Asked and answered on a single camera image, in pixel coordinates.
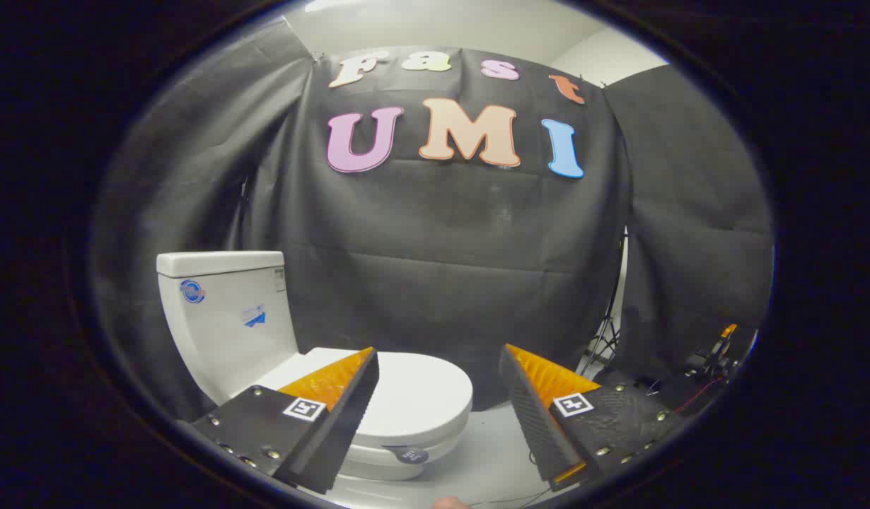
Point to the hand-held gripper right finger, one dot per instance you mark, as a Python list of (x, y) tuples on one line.
[(530, 413)]

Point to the white toilet lid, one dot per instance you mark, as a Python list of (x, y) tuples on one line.
[(421, 396)]

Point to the black backdrop cloth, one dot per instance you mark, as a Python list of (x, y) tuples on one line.
[(442, 247)]

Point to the black tripod stand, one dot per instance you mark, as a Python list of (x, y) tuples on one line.
[(609, 331)]

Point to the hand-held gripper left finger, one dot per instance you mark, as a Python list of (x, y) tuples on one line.
[(346, 417)]

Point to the white toilet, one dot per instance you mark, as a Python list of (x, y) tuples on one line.
[(223, 332)]

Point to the orange and black device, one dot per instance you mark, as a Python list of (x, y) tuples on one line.
[(718, 350)]

